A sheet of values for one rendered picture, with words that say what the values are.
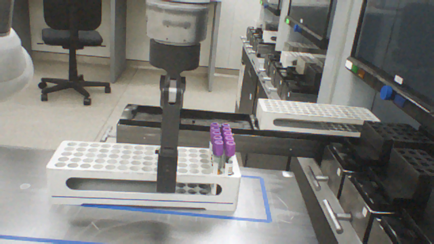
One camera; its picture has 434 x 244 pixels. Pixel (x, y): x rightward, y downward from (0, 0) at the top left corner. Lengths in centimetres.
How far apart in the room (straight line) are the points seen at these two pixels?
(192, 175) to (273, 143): 42
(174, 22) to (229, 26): 398
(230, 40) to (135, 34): 103
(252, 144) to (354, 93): 34
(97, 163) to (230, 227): 23
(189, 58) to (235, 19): 395
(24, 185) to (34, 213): 9
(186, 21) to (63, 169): 29
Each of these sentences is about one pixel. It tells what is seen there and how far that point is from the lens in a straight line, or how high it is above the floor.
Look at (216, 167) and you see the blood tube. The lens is 64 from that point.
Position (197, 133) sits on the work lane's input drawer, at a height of 80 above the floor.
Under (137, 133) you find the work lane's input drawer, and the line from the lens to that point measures 101.
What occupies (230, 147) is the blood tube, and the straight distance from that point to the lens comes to 62.
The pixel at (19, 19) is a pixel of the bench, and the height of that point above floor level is 47.
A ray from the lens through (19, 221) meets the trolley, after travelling 66.
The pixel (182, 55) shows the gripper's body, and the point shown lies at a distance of 58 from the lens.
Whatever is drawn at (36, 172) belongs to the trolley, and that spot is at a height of 82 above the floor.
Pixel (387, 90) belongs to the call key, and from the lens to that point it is 89.
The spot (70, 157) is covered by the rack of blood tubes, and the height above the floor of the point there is 88.
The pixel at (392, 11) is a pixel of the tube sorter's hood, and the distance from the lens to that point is 98.
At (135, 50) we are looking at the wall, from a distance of 464.
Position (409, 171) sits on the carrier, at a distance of 84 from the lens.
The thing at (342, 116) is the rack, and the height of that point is 86.
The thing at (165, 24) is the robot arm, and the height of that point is 111.
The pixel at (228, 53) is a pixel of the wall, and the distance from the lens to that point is 459.
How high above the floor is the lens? 119
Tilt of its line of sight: 21 degrees down
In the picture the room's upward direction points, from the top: 6 degrees clockwise
